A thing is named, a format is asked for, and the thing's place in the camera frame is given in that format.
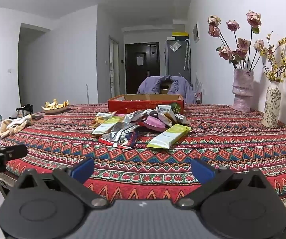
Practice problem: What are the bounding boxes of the wall picture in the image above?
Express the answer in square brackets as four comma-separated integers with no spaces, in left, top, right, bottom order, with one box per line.
[192,22,199,43]

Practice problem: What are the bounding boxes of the pink textured vase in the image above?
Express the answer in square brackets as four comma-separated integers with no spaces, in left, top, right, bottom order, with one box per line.
[233,68,254,112]

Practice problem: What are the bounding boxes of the bunch of dried pink roses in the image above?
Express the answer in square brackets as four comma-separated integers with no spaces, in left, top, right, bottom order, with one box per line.
[207,10,265,71]

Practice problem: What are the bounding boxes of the pile of assorted snack packets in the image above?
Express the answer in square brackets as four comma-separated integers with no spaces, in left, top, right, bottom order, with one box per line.
[90,104,192,150]

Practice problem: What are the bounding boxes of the red cardboard box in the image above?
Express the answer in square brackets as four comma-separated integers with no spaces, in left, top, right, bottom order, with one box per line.
[107,94,184,114]

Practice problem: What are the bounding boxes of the pink snack packet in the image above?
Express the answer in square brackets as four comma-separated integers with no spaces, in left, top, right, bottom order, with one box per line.
[143,116,167,132]

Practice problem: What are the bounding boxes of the grey refrigerator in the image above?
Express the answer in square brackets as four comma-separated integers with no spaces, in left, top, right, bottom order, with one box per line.
[164,39,191,84]

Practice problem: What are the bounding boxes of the white folded umbrella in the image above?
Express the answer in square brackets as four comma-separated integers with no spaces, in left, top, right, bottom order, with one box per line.
[183,39,191,71]

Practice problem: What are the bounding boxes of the yellow flower branches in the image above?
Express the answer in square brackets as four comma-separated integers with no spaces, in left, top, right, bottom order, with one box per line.
[259,32,286,83]

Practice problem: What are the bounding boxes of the yellow and dark box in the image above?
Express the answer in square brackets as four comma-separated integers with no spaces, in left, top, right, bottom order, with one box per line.
[171,31,189,40]

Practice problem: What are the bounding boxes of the black entrance door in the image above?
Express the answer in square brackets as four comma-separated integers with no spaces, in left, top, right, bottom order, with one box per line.
[125,42,160,95]

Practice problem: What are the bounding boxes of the bowl of fruit peels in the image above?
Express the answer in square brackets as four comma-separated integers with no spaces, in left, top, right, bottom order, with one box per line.
[44,99,70,110]

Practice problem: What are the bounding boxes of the purple puffer jacket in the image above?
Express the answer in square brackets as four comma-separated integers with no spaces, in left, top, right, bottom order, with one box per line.
[137,75,197,104]

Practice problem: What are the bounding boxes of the glass interior door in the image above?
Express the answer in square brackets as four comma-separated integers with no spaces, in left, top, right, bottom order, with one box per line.
[109,37,120,96]

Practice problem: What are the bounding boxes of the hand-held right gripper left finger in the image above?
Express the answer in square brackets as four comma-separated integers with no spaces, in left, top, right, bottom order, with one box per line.
[14,157,110,209]

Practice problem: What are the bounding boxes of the beige cloth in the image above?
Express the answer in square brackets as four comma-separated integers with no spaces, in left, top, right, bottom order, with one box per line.
[0,115,34,138]

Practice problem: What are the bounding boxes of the brown chair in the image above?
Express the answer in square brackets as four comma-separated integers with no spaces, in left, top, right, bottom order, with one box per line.
[159,80,172,95]

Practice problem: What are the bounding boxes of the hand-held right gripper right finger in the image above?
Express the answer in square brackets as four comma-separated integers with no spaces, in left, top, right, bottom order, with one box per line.
[178,158,270,209]

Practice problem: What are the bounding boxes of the wooden plate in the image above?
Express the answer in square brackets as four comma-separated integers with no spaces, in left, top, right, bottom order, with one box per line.
[42,105,70,115]

